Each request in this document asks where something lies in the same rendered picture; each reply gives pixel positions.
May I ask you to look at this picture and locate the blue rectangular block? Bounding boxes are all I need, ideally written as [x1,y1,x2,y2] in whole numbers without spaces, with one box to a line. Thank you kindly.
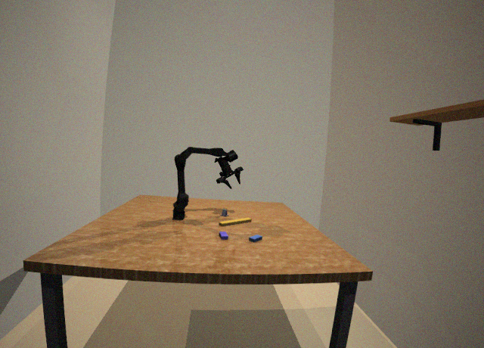
[249,235,262,242]

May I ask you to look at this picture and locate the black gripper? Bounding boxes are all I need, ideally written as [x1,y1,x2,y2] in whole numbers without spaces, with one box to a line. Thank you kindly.
[216,164,244,189]

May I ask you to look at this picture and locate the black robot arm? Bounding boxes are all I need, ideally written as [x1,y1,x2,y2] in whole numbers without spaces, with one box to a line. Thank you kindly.
[172,147,238,220]

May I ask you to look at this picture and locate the yellow bar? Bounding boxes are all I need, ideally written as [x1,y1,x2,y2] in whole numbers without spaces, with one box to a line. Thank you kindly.
[219,218,252,226]

